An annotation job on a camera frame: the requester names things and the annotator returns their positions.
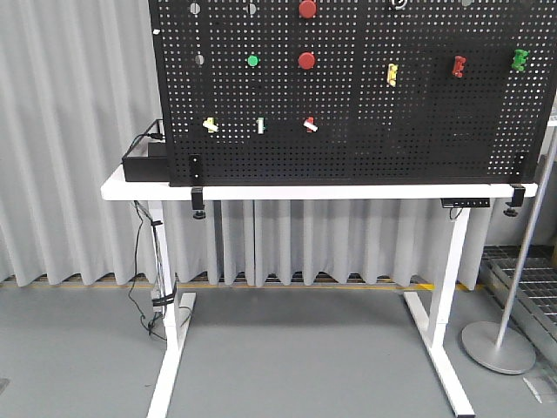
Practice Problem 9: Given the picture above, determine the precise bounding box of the red toggle switch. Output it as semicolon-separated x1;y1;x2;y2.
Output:
303;117;319;132

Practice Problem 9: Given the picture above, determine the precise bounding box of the yellow toggle switch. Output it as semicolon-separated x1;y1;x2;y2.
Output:
202;117;218;133

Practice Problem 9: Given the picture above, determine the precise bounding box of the black perforated pegboard panel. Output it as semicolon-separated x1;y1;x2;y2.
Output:
149;1;556;186

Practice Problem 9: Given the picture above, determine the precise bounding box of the black open box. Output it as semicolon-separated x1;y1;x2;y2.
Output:
121;118;170;182

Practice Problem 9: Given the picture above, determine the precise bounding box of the green round button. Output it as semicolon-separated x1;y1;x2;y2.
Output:
247;55;259;67

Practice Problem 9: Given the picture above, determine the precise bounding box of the lower red round button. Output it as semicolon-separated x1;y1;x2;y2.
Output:
298;51;317;71

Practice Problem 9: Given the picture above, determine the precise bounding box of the red round button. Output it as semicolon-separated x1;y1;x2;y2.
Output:
298;51;317;71
299;0;318;19

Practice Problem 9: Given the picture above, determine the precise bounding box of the yellow plastic clip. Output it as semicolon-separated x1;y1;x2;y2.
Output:
386;63;399;87

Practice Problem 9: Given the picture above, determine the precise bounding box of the black desk control panel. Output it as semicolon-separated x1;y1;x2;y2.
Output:
441;198;491;209

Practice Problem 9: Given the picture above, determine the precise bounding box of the upper red round button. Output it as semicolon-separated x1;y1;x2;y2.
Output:
299;0;318;19

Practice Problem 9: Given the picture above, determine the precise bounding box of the red plastic clip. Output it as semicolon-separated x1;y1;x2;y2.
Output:
452;55;466;78

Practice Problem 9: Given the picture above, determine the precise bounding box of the grey curtain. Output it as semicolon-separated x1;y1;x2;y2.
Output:
0;0;557;292

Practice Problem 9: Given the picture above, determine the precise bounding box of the grey floor stand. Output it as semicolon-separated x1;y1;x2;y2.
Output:
460;136;557;375

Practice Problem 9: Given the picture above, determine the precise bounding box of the metal floor grate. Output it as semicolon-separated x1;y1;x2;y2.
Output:
480;245;556;365

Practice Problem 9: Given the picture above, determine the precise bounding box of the green plastic clip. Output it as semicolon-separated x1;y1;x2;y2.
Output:
511;49;530;72

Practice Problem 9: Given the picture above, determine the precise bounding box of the green toggle switch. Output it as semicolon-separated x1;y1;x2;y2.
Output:
257;117;265;135

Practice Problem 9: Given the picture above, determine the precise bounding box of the left black clamp bracket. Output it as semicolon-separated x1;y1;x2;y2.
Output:
189;154;206;219

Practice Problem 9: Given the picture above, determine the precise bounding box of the black clamp bracket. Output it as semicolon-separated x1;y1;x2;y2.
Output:
189;154;206;219
503;152;527;218

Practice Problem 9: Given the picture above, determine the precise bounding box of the white desk frame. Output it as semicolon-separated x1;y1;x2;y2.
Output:
100;167;539;417

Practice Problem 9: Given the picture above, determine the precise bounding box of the black hanging cable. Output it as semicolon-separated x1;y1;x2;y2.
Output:
127;200;193;342

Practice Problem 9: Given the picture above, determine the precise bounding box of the right black clamp bracket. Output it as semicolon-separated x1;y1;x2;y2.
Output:
503;152;527;218

